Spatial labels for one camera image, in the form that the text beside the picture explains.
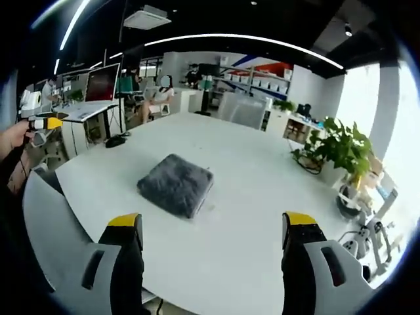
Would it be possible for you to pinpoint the thin black cable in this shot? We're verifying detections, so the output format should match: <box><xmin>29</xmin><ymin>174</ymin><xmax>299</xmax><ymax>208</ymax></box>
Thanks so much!
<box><xmin>18</xmin><ymin>156</ymin><xmax>30</xmax><ymax>180</ymax></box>

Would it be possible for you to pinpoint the small green potted plant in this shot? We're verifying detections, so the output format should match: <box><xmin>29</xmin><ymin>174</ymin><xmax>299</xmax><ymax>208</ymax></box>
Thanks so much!
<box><xmin>272</xmin><ymin>98</ymin><xmax>297</xmax><ymax>114</ymax></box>

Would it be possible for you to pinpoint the white framed monitor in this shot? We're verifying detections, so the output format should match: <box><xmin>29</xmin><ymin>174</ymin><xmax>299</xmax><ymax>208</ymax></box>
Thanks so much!
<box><xmin>84</xmin><ymin>62</ymin><xmax>121</xmax><ymax>104</ymax></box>

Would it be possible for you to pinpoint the person's left hand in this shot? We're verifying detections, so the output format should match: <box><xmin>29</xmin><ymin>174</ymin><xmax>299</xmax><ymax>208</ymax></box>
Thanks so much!
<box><xmin>0</xmin><ymin>121</ymin><xmax>36</xmax><ymax>159</ymax></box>

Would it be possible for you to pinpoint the black bag on floor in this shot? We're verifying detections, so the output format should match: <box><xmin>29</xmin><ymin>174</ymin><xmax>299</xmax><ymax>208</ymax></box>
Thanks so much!
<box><xmin>104</xmin><ymin>135</ymin><xmax>127</xmax><ymax>149</ymax></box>

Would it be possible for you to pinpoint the large green potted plant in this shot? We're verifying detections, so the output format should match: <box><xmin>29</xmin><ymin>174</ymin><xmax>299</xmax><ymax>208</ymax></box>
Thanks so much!
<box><xmin>291</xmin><ymin>115</ymin><xmax>384</xmax><ymax>186</ymax></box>

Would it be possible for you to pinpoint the ceiling air conditioner unit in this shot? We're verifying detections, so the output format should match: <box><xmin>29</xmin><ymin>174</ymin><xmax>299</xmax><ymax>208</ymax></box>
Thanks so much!
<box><xmin>123</xmin><ymin>9</ymin><xmax>173</xmax><ymax>30</ymax></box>

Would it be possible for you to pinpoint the grey towel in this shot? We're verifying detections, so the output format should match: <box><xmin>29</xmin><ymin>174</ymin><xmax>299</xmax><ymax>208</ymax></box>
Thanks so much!
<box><xmin>136</xmin><ymin>153</ymin><xmax>215</xmax><ymax>220</ymax></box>

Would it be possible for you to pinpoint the storage shelf with white bins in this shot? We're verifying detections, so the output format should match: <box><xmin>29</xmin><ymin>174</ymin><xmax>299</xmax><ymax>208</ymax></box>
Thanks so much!
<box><xmin>219</xmin><ymin>62</ymin><xmax>293</xmax><ymax>100</ymax></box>

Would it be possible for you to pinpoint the white standing desk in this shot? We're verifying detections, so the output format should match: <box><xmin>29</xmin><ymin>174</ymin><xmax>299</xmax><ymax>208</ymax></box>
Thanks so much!
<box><xmin>52</xmin><ymin>100</ymin><xmax>120</xmax><ymax>155</ymax></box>

